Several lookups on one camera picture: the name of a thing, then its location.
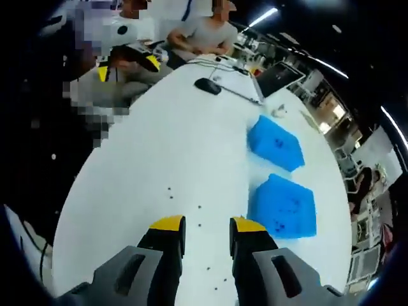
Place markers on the small white grey gadget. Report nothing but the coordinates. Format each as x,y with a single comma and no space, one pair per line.
280,111

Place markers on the white laptop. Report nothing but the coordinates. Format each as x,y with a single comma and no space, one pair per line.
280,78

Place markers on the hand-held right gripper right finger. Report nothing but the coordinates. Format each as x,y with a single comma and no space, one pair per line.
306,283

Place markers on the person's left hand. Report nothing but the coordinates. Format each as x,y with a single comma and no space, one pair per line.
126,65

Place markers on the black computer mouse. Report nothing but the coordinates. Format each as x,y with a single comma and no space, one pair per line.
208,86

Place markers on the cluster of sorted resistors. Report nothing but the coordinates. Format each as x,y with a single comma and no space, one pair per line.
279,143
282,226

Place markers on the flat green yellow pad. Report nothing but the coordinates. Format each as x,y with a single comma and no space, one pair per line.
309,119

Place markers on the blue plastic bin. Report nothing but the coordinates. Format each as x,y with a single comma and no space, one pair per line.
274,156
280,191

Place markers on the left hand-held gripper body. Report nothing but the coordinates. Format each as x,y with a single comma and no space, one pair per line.
122,32

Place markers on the unsorted small resistors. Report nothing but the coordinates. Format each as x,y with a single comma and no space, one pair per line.
200,225

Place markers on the white chest-worn device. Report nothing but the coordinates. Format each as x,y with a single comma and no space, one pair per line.
52,25

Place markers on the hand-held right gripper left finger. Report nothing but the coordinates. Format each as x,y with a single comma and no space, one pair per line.
105,283

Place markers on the white wall panel blue trim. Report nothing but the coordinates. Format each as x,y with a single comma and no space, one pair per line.
169,9

